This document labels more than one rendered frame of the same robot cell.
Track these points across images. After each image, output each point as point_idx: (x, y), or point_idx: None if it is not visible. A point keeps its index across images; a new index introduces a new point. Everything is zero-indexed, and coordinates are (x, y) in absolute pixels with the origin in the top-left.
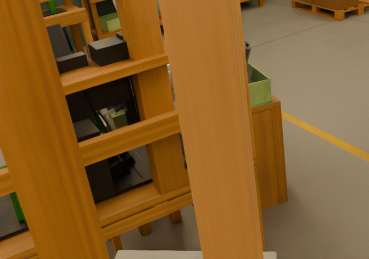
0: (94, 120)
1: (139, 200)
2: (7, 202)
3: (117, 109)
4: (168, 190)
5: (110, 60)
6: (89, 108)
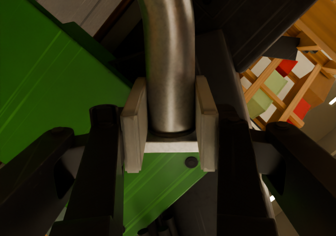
0: (229, 52)
1: None
2: (107, 0)
3: (119, 133)
4: None
5: None
6: (249, 127)
